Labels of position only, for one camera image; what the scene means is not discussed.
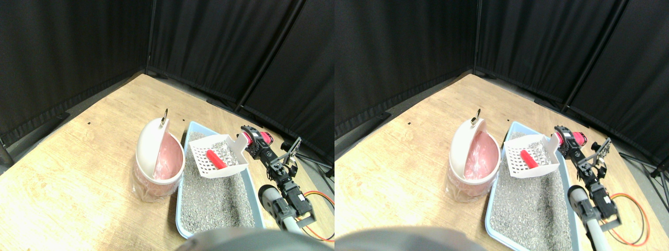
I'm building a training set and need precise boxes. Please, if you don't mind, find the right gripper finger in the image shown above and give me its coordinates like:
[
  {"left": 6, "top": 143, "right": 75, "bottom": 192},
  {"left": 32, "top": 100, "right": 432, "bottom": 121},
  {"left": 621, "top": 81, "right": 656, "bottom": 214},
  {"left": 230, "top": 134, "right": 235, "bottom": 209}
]
[
  {"left": 240, "top": 125, "right": 262, "bottom": 158},
  {"left": 553, "top": 125, "right": 575, "bottom": 158}
]

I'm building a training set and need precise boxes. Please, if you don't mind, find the red lump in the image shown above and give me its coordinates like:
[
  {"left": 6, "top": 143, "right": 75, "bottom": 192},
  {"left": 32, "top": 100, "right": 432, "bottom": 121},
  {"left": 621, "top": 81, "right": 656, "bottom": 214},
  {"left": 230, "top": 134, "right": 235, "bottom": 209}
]
[
  {"left": 206, "top": 150, "right": 228, "bottom": 170},
  {"left": 520, "top": 149, "right": 539, "bottom": 169}
]

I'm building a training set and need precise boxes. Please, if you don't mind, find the white scoop with red handle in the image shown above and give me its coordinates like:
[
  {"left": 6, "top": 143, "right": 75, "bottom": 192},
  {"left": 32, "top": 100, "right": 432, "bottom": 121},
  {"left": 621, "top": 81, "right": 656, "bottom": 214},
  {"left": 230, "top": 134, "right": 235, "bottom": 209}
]
[
  {"left": 504, "top": 131, "right": 588, "bottom": 180},
  {"left": 188, "top": 131, "right": 274, "bottom": 180}
]

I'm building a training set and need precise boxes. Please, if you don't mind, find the blue litter tray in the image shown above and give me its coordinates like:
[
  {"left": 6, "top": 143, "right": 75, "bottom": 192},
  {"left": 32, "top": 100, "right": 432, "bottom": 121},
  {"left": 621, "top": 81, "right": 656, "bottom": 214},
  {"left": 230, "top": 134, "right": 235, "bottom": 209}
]
[
  {"left": 485, "top": 121, "right": 582, "bottom": 251},
  {"left": 175, "top": 121, "right": 266, "bottom": 240}
]

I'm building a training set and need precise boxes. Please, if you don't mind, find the curtain stand pole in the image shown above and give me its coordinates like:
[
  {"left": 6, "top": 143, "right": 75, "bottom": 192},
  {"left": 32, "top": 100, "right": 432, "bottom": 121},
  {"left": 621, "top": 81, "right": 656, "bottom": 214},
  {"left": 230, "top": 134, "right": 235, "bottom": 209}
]
[
  {"left": 144, "top": 0, "right": 169, "bottom": 80},
  {"left": 206, "top": 0, "right": 306, "bottom": 112},
  {"left": 472, "top": 0, "right": 494, "bottom": 80},
  {"left": 533, "top": 0, "right": 629, "bottom": 111}
]

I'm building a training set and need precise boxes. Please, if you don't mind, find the white bin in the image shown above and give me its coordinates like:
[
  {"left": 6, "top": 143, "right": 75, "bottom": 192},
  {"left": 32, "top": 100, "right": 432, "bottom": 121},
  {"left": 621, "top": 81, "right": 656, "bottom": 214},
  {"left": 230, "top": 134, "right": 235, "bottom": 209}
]
[
  {"left": 131, "top": 108, "right": 186, "bottom": 204},
  {"left": 446, "top": 108, "right": 500, "bottom": 204}
]

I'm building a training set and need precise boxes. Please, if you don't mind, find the black bracket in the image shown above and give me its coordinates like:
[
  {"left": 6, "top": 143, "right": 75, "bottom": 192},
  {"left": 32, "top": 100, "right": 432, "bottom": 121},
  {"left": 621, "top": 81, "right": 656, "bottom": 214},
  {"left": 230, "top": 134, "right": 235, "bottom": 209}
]
[
  {"left": 276, "top": 136, "right": 303, "bottom": 169},
  {"left": 590, "top": 136, "right": 613, "bottom": 169}
]

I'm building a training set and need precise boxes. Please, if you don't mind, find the orange wire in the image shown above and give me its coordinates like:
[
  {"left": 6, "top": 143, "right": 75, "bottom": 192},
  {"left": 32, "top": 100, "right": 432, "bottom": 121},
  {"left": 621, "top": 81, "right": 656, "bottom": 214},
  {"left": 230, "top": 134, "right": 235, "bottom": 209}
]
[
  {"left": 605, "top": 192, "right": 651, "bottom": 247},
  {"left": 297, "top": 190, "right": 335, "bottom": 243}
]

